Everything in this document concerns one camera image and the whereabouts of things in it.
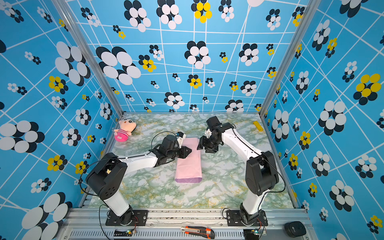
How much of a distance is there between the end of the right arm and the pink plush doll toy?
1.87 ft

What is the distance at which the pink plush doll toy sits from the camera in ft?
3.31

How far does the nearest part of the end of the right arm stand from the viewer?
63 cm
